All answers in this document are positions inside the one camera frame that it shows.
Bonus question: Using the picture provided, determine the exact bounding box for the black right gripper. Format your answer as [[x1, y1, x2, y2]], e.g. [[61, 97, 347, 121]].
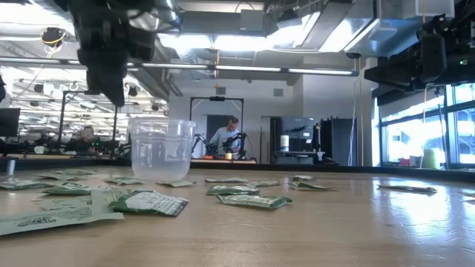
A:
[[364, 13, 475, 92]]

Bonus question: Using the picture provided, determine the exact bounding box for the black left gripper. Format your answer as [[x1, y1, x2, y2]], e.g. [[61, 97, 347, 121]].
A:
[[69, 0, 157, 108]]

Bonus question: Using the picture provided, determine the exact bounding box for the clear plastic cup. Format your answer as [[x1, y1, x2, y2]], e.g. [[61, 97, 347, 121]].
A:
[[128, 117, 197, 182]]

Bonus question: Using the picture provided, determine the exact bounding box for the seated person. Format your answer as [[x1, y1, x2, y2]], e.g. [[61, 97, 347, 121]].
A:
[[70, 125, 101, 154]]

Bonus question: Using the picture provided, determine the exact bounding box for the black ceiling-mounted device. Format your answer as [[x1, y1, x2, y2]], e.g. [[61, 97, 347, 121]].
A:
[[39, 27, 68, 50]]

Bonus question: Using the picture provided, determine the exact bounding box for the black cabinet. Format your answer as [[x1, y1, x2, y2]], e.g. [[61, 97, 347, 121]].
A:
[[320, 116, 358, 167]]

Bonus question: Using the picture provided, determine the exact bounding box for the yellow-green container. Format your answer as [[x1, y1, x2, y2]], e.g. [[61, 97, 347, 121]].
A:
[[422, 148, 442, 170]]

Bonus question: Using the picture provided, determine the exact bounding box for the black computer monitor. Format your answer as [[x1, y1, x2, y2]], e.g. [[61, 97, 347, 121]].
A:
[[0, 108, 22, 138]]

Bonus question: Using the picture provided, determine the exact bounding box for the standing person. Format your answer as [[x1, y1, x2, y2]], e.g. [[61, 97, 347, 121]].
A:
[[209, 116, 242, 155]]

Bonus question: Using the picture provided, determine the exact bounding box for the grey desk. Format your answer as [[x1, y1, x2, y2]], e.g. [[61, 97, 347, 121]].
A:
[[274, 150, 326, 166]]

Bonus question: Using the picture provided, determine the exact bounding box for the long ceiling light fixture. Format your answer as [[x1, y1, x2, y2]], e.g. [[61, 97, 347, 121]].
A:
[[0, 56, 359, 77]]

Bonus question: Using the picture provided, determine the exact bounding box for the grey ceiling box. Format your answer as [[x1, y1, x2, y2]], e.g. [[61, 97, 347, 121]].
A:
[[240, 9, 264, 32]]

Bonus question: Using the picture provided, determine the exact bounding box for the orange-topped background table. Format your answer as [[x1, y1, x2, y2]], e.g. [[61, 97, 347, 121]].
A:
[[190, 158, 258, 165]]

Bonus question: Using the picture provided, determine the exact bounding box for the black metal rig frame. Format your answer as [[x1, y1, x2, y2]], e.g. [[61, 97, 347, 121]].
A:
[[57, 90, 119, 153], [189, 96, 245, 161]]

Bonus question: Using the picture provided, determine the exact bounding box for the white hanging cord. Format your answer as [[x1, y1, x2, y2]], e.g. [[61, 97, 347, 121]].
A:
[[347, 59, 358, 167]]

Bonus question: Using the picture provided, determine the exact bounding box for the silver air duct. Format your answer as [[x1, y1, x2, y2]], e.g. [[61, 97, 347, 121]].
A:
[[154, 0, 183, 31]]

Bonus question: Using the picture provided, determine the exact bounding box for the metal post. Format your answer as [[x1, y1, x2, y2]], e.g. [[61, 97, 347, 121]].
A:
[[5, 157, 18, 183]]

